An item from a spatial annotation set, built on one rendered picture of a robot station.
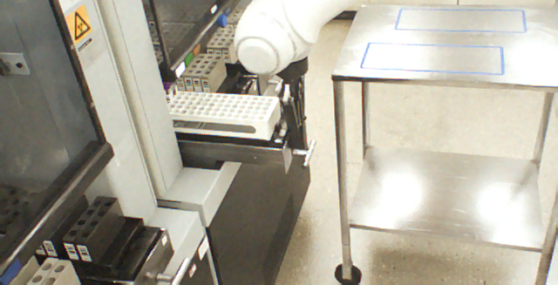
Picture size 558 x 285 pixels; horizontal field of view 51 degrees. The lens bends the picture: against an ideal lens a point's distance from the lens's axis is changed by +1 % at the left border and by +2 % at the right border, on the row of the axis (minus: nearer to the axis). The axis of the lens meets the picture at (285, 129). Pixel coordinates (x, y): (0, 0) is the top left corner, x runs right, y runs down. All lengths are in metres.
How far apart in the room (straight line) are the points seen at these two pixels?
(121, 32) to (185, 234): 0.42
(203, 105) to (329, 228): 1.00
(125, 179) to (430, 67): 0.79
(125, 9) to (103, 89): 0.16
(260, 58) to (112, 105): 0.30
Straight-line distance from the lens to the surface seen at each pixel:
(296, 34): 0.96
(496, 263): 2.14
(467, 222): 1.86
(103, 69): 1.06
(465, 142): 2.64
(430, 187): 1.96
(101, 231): 1.08
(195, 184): 1.32
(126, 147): 1.14
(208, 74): 1.43
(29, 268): 1.06
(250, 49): 0.94
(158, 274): 1.12
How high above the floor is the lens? 1.56
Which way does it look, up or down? 35 degrees down
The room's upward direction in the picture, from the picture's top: 7 degrees counter-clockwise
